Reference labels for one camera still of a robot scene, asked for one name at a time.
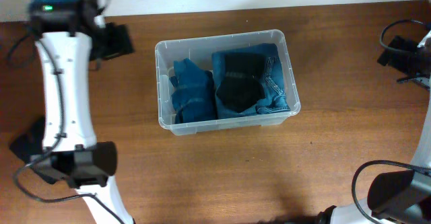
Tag large black garment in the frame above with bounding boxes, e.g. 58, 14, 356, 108
9, 116, 45, 164

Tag medium blue jeans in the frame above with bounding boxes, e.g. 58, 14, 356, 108
211, 44, 290, 119

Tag dark blue taped knit garment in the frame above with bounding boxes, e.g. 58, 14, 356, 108
170, 58, 218, 124

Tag small black garment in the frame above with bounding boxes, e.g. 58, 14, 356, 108
216, 52, 265, 113

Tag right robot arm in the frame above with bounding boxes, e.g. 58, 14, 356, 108
313, 35, 430, 224

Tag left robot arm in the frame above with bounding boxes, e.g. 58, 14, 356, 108
28, 0, 133, 223

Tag clear plastic storage bin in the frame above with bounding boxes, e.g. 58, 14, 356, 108
155, 29, 301, 136

